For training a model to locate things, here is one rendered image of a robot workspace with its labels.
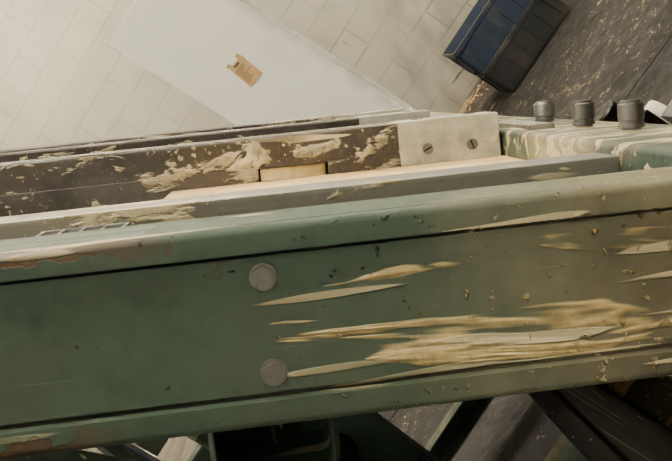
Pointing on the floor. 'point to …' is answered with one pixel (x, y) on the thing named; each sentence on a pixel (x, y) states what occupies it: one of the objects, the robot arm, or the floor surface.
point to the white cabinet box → (237, 52)
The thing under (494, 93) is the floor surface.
